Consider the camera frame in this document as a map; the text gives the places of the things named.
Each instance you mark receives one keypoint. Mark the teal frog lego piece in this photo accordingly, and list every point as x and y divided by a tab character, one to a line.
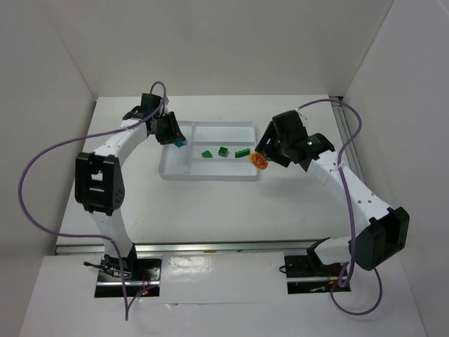
180	143

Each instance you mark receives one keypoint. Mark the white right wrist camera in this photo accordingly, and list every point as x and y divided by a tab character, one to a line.
303	117

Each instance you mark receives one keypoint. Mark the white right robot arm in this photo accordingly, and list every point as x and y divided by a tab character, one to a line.
377	230

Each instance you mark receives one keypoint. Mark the aluminium right side rail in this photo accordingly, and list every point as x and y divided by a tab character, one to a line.
342	115

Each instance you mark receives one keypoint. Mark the yellow butterfly lego piece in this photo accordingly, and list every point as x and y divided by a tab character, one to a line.
258	161

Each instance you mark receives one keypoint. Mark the aluminium table edge rail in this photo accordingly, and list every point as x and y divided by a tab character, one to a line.
152	249

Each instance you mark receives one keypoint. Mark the white divided plastic tray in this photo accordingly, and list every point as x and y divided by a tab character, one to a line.
186	163

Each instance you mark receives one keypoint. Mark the green sloped lego brick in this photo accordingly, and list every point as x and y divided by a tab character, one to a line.
207	154

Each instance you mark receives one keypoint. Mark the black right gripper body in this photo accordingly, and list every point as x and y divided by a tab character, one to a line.
271	139

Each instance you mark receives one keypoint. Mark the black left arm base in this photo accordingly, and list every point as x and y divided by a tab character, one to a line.
145	279

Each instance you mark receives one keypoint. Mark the green square lego brick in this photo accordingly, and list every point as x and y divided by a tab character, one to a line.
223	152

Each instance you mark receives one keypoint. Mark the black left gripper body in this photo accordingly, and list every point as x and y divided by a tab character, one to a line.
170	130

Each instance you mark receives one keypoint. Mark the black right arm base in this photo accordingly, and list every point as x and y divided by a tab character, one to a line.
303	276

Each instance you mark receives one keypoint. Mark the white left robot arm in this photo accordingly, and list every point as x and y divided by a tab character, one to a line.
99	185

